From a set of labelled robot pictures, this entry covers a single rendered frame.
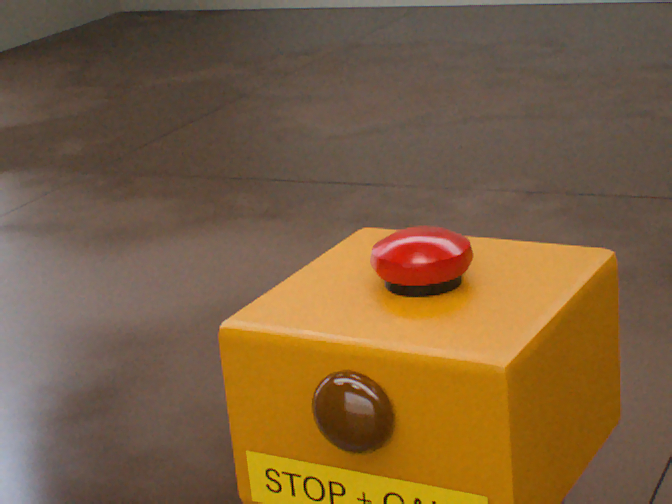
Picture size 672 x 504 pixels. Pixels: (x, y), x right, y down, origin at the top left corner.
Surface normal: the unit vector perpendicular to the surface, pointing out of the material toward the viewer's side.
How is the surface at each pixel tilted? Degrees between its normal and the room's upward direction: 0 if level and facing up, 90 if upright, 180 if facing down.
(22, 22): 90
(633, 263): 0
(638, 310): 0
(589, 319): 90
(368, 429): 95
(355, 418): 86
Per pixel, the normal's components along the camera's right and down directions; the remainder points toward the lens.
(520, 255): -0.09, -0.94
